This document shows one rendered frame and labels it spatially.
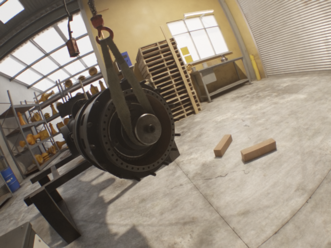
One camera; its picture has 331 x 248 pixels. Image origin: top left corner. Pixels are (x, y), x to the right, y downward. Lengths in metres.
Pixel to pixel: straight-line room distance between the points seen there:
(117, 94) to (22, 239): 0.62
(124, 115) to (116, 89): 0.12
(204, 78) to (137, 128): 4.78
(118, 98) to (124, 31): 5.25
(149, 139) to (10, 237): 0.65
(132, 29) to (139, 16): 0.59
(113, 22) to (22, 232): 6.00
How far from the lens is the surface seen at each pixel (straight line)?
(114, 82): 0.71
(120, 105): 0.71
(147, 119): 0.73
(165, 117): 0.90
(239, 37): 7.33
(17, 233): 0.52
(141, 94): 0.76
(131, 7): 6.39
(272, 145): 1.85
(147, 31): 5.95
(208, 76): 5.46
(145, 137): 0.72
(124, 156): 0.84
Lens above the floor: 1.00
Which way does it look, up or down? 13 degrees down
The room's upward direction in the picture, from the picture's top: 22 degrees counter-clockwise
